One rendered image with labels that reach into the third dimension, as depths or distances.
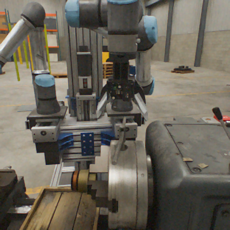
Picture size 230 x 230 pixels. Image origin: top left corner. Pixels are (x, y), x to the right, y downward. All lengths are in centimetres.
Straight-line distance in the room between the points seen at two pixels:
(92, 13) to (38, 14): 73
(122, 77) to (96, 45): 93
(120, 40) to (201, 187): 41
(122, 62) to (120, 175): 35
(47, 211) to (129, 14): 84
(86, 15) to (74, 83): 89
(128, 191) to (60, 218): 41
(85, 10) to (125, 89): 25
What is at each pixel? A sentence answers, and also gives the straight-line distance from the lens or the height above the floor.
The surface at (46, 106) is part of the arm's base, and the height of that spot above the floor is 121.
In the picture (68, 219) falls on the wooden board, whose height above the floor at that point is 88.
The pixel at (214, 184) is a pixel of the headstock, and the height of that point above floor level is 124.
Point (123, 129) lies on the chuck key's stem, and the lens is 66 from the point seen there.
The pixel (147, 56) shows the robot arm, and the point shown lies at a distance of 108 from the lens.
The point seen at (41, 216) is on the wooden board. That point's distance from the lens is 100.
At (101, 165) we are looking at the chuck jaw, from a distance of 80.
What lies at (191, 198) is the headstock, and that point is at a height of 120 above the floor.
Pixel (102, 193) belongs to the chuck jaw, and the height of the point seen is 112.
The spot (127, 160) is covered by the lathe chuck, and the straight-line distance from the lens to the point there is 67.
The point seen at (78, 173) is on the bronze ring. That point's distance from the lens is 80.
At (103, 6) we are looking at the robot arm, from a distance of 62.
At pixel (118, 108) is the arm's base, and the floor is 118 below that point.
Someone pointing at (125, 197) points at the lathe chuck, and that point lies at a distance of 66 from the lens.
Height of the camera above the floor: 157
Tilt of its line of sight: 20 degrees down
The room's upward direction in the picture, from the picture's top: straight up
